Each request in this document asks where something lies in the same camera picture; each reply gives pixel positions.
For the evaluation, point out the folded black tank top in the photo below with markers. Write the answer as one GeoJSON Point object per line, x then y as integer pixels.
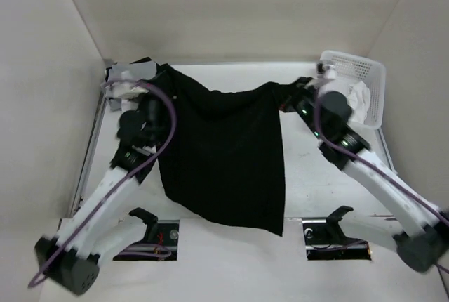
{"type": "Point", "coordinates": [145, 60]}

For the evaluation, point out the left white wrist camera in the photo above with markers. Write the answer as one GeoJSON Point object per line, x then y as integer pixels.
{"type": "Point", "coordinates": [126, 90]}

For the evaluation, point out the black tank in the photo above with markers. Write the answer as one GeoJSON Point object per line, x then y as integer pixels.
{"type": "Point", "coordinates": [225, 162]}
{"type": "Point", "coordinates": [145, 60]}

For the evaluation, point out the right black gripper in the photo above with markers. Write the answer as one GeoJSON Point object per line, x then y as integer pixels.
{"type": "Point", "coordinates": [311, 91]}

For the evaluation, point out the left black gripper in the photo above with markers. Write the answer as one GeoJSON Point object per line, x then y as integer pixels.
{"type": "Point", "coordinates": [151, 93]}

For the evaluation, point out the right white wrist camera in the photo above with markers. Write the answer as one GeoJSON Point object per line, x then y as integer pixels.
{"type": "Point", "coordinates": [326, 71]}

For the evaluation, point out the folded grey tank top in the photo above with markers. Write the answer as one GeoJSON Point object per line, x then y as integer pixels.
{"type": "Point", "coordinates": [129, 73]}

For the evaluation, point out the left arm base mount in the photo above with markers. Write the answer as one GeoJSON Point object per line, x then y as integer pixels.
{"type": "Point", "coordinates": [159, 242]}

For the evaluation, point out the white tank top in basket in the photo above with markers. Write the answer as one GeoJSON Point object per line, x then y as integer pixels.
{"type": "Point", "coordinates": [359, 100]}

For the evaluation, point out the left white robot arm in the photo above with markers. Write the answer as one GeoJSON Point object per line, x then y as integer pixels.
{"type": "Point", "coordinates": [73, 257]}

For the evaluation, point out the white plastic basket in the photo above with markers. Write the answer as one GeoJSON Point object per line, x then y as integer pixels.
{"type": "Point", "coordinates": [352, 69]}

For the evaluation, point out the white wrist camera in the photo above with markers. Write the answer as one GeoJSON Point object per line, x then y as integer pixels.
{"type": "Point", "coordinates": [326, 71]}
{"type": "Point", "coordinates": [126, 90]}

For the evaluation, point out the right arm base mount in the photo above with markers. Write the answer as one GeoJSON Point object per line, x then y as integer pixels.
{"type": "Point", "coordinates": [325, 241]}

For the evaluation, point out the metal table edge rail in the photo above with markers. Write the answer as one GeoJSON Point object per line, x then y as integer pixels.
{"type": "Point", "coordinates": [81, 184]}

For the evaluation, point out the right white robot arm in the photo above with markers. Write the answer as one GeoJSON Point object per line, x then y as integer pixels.
{"type": "Point", "coordinates": [417, 231]}

